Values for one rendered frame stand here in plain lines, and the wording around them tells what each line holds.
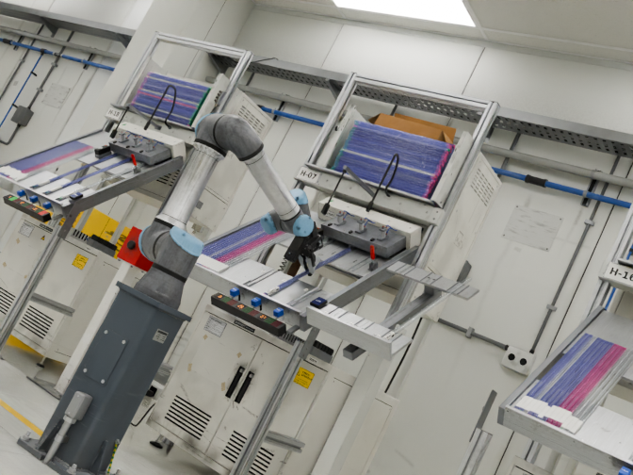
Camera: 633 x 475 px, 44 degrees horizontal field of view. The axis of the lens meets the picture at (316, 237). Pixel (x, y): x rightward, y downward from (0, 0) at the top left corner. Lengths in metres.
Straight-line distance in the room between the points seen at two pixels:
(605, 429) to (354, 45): 4.09
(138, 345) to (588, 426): 1.31
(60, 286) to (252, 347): 1.22
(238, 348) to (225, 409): 0.25
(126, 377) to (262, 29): 4.51
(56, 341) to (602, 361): 2.49
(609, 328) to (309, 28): 4.05
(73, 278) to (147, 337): 1.64
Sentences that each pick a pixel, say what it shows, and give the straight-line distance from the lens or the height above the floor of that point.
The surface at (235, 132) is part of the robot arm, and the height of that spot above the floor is 1.13.
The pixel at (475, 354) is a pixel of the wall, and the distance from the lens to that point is 4.59.
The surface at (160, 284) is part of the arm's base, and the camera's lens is 2.43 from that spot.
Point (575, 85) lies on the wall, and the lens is 5.12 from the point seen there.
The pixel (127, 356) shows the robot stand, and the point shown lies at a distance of 2.39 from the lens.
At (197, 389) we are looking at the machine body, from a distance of 3.32.
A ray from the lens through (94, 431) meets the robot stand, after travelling 2.43.
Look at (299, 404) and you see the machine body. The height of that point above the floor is 0.43.
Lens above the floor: 0.58
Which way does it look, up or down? 8 degrees up
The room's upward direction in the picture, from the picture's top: 27 degrees clockwise
